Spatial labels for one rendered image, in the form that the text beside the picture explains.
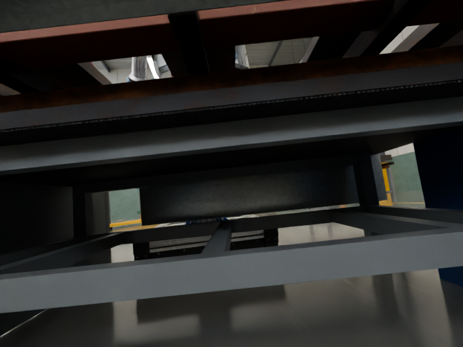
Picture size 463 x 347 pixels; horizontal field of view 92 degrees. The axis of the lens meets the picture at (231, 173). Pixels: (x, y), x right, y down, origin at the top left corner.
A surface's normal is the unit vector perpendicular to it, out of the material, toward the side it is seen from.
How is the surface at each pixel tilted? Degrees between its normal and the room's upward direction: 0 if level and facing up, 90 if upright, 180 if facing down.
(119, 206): 90
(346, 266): 90
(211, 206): 90
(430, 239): 90
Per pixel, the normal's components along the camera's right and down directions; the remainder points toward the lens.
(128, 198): 0.12, -0.12
